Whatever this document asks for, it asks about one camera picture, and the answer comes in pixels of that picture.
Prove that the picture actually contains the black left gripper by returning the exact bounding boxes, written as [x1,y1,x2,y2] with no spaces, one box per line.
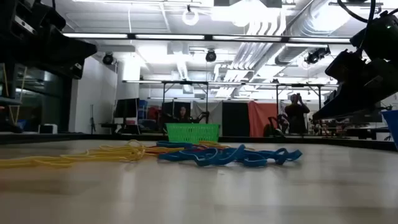
[0,0,98,79]

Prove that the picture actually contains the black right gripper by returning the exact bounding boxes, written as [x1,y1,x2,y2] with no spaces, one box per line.
[313,60,398,121]

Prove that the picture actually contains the yellow rubber band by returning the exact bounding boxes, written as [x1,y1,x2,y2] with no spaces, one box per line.
[124,139,147,156]
[198,140,231,149]
[60,145,147,163]
[0,156,78,169]

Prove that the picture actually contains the blue plastic mesh basket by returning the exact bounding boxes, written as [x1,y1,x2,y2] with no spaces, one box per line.
[381,109,398,150]

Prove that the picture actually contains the person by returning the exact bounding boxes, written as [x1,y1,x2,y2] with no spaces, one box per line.
[284,93,311,135]
[175,105,192,124]

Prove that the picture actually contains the black tripod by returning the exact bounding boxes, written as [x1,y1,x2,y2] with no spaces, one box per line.
[89,104,96,134]

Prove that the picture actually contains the white box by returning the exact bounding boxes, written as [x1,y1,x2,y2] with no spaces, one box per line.
[38,123,58,134]

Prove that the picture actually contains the blue storage bins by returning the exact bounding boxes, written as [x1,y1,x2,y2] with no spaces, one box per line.
[138,99,149,121]

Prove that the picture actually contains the red backdrop curtain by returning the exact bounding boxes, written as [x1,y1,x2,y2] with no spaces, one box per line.
[248,100,278,138]

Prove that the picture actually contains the overhead LED light bar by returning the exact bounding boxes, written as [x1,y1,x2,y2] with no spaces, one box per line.
[62,32,352,44]

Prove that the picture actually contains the black backdrop panel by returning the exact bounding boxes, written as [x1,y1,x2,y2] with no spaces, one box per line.
[221,101,249,137]

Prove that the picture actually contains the grey backdrop cloth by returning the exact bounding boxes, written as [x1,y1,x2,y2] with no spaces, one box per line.
[191,101,223,125]

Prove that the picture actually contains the green plastic mesh basket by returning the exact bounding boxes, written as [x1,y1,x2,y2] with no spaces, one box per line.
[165,123,221,144]

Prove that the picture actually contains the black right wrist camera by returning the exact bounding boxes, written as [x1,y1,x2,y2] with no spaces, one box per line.
[325,49,367,83]

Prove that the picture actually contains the black ceiling-mounted camera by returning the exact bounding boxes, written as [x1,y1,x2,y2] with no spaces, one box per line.
[304,45,331,65]
[205,49,218,63]
[102,52,115,66]

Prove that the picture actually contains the yellow cable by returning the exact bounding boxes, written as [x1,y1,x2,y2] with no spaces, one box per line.
[2,64,28,125]

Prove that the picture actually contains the black background rig frame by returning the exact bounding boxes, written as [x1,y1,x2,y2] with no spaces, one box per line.
[275,82,323,110]
[160,80,210,124]

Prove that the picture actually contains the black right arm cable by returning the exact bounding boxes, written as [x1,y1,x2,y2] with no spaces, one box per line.
[337,0,377,41]

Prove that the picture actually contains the black aluminium table frame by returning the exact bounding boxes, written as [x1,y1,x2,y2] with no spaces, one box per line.
[0,132,398,152]

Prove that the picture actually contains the white ring lamp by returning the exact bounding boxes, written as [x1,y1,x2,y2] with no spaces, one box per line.
[182,4,200,27]

